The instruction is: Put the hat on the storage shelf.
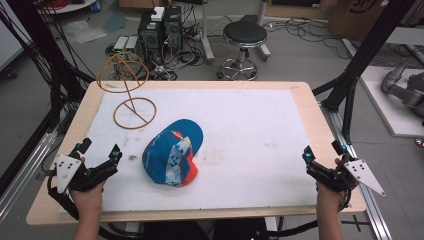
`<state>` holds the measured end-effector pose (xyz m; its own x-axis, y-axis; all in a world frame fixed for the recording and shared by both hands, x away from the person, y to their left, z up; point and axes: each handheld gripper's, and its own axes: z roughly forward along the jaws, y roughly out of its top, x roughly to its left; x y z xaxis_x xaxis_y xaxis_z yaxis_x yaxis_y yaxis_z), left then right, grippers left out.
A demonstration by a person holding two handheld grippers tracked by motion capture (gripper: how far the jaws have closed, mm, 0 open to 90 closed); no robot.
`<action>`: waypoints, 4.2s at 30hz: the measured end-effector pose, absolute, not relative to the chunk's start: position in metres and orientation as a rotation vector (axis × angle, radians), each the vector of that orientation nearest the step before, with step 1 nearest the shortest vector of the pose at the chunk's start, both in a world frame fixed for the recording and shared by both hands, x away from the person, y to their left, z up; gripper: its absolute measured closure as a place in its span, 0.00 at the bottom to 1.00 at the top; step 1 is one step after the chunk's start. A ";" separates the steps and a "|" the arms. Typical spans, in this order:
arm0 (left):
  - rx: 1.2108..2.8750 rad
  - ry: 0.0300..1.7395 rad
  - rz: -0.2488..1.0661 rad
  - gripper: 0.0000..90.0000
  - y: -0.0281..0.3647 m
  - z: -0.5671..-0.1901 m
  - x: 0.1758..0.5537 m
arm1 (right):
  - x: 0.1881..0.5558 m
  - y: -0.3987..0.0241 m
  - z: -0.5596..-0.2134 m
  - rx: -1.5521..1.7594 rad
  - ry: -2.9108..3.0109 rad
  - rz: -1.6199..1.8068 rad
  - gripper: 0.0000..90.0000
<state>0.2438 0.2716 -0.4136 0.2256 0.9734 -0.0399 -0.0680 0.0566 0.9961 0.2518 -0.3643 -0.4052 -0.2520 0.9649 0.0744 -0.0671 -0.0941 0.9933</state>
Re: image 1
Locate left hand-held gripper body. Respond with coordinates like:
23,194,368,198
49,151,119,195

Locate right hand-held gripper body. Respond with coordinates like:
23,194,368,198
305,153,386,197

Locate tan wire hat stand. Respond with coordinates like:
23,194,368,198
96,51,158,131

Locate blue and orange cap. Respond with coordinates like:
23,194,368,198
141,118,205,187

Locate person's right hand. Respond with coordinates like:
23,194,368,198
315,181,348,216

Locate person's left hand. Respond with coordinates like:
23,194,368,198
70,179,108,220

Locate white table mat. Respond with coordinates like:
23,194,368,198
59,87,318,213

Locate white floor platform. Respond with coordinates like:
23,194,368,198
359,65,424,138

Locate silver box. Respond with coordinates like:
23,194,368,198
125,35,140,55
113,35,130,56

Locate person's dark trousers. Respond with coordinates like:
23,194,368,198
142,217,270,240

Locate black computer tower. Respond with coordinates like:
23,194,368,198
137,12,165,69
162,5,184,52

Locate cardboard box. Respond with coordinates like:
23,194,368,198
325,0,424,42

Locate black round stool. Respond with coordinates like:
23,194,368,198
216,21,272,82

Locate white box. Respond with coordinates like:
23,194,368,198
150,6,166,22

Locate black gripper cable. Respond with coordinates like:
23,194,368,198
46,171,80,222
337,188,355,213

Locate aluminium rail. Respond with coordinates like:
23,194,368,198
0,130,58,223
320,102,394,240

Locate black frame pole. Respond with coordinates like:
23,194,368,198
0,0,96,198
312,0,418,145

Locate bundle of floor cables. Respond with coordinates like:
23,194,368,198
263,17,354,61

